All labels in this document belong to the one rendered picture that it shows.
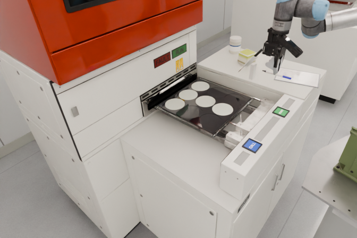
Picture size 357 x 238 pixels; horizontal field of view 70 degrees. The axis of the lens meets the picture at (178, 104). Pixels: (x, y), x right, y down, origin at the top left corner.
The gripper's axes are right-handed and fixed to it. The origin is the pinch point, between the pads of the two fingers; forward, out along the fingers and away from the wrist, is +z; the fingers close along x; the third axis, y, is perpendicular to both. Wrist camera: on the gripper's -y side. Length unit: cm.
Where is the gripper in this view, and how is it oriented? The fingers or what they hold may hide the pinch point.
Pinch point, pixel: (277, 72)
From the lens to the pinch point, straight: 130.0
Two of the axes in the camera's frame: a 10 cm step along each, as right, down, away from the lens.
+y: -7.7, -3.4, 5.4
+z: 0.3, 8.3, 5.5
